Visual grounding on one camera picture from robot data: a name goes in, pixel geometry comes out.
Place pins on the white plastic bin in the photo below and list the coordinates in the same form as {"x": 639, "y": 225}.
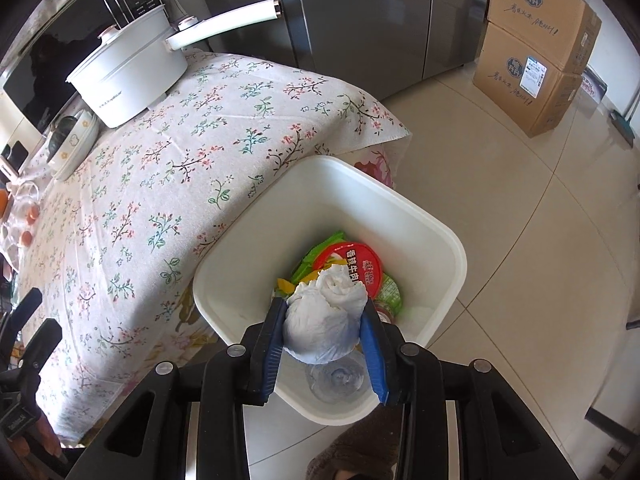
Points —
{"x": 350, "y": 200}

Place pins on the plain cardboard box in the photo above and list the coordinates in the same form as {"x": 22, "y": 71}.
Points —
{"x": 540, "y": 5}

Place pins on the green snack bag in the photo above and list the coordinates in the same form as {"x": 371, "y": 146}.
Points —
{"x": 312, "y": 257}

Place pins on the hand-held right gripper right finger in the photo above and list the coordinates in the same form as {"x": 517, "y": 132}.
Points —
{"x": 372, "y": 355}

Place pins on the clear plastic bottle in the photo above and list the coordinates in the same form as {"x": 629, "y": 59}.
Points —
{"x": 335, "y": 380}

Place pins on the grey refrigerator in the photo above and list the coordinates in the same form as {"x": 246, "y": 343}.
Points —
{"x": 350, "y": 20}

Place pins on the grey broom head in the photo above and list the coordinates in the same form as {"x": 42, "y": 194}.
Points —
{"x": 621, "y": 127}

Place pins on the white tissue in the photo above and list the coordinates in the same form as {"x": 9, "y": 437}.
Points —
{"x": 325, "y": 320}

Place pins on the small orange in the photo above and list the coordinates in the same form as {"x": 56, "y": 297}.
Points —
{"x": 26, "y": 236}
{"x": 31, "y": 212}

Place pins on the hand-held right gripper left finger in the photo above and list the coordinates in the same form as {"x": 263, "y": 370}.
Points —
{"x": 274, "y": 340}

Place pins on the white flower print bowl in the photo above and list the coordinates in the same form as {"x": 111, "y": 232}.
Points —
{"x": 82, "y": 127}

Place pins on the black furniture leg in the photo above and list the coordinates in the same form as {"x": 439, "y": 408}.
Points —
{"x": 605, "y": 425}

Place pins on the yellow wrapper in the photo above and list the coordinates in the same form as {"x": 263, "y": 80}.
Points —
{"x": 287, "y": 287}

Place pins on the white flower print plate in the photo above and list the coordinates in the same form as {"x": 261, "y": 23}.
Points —
{"x": 80, "y": 160}

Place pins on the small clear glass cup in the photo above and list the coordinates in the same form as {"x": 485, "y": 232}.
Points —
{"x": 27, "y": 194}

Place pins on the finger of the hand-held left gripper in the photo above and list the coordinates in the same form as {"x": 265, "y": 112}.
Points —
{"x": 45, "y": 345}
{"x": 25, "y": 307}

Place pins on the floral tablecloth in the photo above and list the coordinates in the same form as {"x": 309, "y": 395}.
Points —
{"x": 150, "y": 185}

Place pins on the red round noodle cup lid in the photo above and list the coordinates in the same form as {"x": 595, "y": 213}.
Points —
{"x": 355, "y": 265}

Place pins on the brown fuzzy slipper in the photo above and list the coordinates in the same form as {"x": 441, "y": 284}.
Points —
{"x": 350, "y": 450}

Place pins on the black microwave oven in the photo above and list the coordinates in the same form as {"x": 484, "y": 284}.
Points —
{"x": 50, "y": 60}

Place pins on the dark printed box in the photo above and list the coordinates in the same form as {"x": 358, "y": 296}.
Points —
{"x": 594, "y": 85}

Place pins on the cardboard box with white label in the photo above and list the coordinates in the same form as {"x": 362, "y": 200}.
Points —
{"x": 505, "y": 85}

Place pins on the dark green squash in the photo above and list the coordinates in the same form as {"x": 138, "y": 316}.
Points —
{"x": 62, "y": 129}

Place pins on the person's left hand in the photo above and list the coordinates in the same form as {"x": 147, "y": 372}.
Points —
{"x": 47, "y": 435}

